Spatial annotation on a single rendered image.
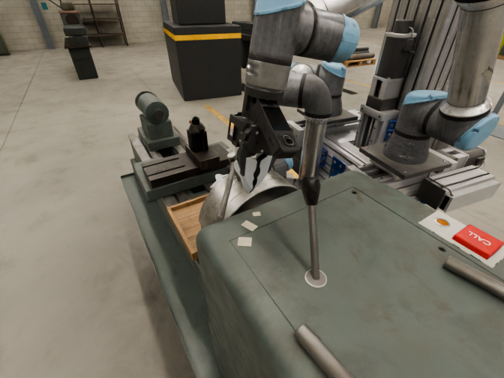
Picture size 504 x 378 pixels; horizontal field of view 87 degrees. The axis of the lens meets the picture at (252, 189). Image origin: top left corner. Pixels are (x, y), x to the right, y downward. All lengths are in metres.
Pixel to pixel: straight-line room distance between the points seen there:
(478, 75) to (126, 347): 1.95
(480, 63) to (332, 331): 0.70
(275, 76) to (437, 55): 0.86
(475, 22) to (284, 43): 0.48
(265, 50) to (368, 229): 0.39
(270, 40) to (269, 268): 0.37
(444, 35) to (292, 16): 0.83
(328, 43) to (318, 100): 0.45
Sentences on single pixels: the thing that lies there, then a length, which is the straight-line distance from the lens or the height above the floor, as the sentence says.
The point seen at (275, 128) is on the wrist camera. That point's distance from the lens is 0.45.
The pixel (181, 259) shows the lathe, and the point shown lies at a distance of 1.46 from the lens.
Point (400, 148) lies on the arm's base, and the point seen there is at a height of 1.21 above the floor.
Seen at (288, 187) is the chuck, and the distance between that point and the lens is 0.73.
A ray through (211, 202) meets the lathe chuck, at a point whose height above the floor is 1.18.
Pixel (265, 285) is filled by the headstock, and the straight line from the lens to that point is 0.46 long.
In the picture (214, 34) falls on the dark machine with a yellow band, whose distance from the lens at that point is 5.51.
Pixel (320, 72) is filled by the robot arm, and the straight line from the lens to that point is 1.37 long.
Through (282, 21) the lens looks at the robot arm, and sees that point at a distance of 0.47.
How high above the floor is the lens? 1.63
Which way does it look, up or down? 36 degrees down
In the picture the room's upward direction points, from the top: straight up
